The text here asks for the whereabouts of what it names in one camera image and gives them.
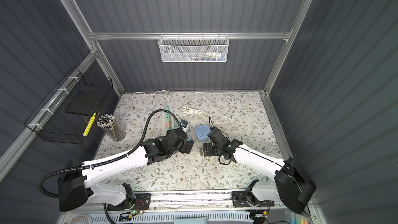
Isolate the coiled white cable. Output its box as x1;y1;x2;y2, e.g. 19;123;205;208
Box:
181;106;206;119

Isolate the clear cup of pencils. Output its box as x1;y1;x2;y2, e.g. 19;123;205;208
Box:
96;114;126;142

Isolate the white wire mesh basket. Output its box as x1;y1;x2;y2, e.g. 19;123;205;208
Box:
158;36;230;63

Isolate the white power strip cable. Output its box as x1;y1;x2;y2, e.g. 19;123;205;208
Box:
130;89;170;108

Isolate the blue square power socket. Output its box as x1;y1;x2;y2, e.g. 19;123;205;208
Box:
194;124;210;142

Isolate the black wire mesh basket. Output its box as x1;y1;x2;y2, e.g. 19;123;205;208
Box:
24;67;114;145

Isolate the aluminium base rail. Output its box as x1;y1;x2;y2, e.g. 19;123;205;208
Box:
63;187;315;214

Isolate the white multicolour power strip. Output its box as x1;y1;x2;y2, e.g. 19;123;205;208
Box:
162;112;175;134

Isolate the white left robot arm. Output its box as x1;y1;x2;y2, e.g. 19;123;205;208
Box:
38;119;193;212

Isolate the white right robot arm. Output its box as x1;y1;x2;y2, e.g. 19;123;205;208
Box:
203;127;317;214

